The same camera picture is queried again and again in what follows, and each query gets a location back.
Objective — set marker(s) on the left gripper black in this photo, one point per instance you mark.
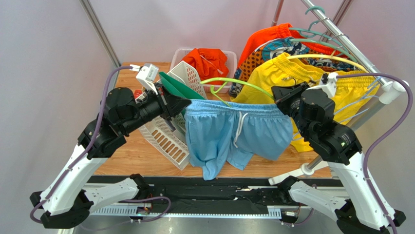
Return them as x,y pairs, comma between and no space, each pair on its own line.
170,106

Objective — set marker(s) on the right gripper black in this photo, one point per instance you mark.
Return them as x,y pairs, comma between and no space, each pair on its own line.
284,95

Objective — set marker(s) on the light blue shorts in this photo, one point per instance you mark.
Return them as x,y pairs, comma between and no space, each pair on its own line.
219,133

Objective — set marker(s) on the orange shorts front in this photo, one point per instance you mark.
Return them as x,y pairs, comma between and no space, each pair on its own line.
209,63

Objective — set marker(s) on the light blue wire hanger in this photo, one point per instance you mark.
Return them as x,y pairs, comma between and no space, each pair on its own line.
351,95

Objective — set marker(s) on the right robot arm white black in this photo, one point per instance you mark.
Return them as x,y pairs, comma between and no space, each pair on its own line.
365,211

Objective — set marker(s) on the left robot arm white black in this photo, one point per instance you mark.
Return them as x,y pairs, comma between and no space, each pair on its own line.
65,202

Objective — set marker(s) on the yellow hanger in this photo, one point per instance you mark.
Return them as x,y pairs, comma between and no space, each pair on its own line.
320,56

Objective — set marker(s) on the patterned blue orange shorts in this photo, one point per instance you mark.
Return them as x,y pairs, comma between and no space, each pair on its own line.
275,47

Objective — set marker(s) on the yellow shorts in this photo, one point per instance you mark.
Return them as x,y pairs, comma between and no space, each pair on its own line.
280,71

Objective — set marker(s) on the teal hanger back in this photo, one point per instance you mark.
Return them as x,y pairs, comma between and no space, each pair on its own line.
309,33

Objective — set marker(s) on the teal hanger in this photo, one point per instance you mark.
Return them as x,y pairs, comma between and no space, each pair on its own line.
336,48
309,33

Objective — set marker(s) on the orange shorts back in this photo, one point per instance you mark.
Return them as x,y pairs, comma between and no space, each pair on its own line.
280,31

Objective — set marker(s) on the teal hanger front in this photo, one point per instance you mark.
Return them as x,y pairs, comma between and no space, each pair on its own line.
336,48

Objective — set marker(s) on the green folder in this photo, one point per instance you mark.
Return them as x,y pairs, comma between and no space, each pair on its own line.
177,88

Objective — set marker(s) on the small red object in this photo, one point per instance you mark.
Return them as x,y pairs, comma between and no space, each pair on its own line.
139,95

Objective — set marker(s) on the white file organizer rack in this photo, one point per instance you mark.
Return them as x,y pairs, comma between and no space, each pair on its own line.
172,144

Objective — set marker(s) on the white perforated basket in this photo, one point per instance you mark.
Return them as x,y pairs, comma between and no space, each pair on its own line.
231,63

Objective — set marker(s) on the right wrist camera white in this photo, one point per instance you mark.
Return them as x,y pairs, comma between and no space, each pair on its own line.
328,84

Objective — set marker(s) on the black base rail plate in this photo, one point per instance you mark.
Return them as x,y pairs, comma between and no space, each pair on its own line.
252,190

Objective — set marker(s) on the metal clothes rack rail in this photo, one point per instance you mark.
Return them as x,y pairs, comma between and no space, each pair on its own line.
391,90

